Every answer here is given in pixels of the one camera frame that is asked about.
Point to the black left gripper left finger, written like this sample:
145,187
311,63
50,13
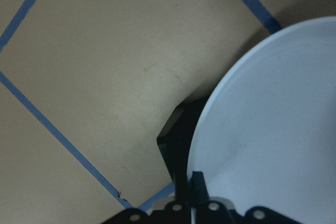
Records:
174,143

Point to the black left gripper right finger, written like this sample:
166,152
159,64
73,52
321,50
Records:
199,189

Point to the light blue round plate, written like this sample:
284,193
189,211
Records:
266,136

